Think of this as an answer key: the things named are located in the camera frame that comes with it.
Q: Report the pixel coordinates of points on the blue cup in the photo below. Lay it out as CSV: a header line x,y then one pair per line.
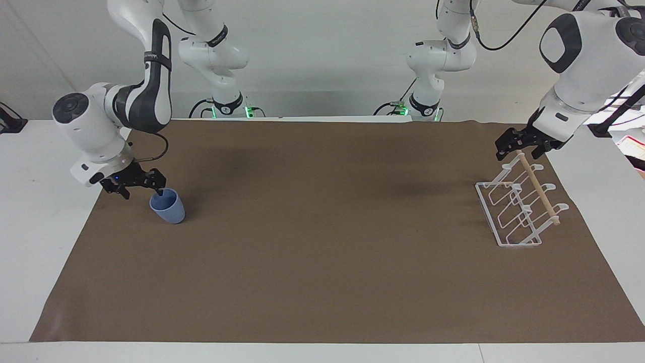
x,y
168,207

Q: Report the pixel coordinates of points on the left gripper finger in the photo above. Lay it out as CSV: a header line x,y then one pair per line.
x,y
540,149
509,142

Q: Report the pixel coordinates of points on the black stand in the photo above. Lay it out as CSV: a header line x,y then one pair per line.
x,y
11,121
602,128

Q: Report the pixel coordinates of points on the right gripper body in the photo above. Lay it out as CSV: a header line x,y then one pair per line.
x,y
122,180

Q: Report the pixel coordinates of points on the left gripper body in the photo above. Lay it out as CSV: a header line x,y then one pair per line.
x,y
545,137

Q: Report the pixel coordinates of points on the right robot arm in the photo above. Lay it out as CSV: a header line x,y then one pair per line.
x,y
95,131

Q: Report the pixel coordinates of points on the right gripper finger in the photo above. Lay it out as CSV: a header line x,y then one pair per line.
x,y
151,188
157,177

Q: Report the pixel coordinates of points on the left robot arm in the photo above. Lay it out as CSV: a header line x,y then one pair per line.
x,y
584,60

